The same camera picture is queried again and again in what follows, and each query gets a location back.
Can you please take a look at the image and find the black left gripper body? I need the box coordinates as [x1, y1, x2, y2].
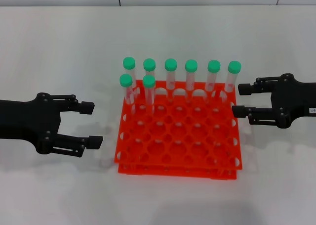
[0, 92, 62, 155]

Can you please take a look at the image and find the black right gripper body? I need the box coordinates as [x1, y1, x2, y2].
[270, 73, 316, 130]

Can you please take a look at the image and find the green-capped clear test tube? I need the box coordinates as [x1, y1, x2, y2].
[204, 59, 221, 102]
[185, 59, 198, 104]
[164, 58, 178, 104]
[119, 74, 138, 114]
[143, 58, 158, 99]
[222, 60, 242, 102]
[122, 56, 140, 99]
[142, 75, 157, 114]

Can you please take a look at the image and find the orange test tube rack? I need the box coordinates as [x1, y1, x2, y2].
[114, 80, 244, 180]

